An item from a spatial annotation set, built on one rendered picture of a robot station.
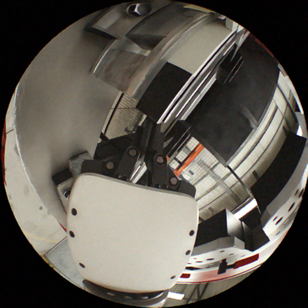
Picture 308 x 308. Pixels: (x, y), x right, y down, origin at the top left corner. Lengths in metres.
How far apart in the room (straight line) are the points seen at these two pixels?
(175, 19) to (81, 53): 0.12
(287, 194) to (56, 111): 0.32
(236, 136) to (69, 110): 0.69
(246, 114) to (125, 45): 0.64
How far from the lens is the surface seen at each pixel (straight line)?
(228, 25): 0.17
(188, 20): 0.15
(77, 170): 0.24
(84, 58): 0.17
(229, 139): 0.65
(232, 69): 0.36
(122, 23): 0.15
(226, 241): 0.19
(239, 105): 0.67
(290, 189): 0.17
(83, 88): 0.18
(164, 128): 0.36
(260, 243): 0.33
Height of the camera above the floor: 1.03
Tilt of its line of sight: 6 degrees down
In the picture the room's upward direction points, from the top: 131 degrees clockwise
